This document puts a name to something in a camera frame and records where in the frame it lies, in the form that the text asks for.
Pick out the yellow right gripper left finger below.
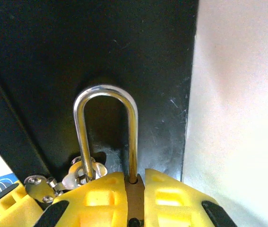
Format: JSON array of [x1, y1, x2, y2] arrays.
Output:
[[33, 172, 129, 227]]

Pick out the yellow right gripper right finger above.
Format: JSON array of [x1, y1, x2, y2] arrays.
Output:
[[144, 168, 239, 227]]

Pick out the brass padlock with steel shackle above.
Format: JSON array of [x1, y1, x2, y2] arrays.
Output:
[[73, 84, 146, 227]]

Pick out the silver hasp latch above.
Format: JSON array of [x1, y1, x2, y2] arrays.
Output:
[[24, 155, 108, 204]]

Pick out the starry night tin box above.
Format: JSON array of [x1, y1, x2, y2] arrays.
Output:
[[0, 0, 200, 187]]

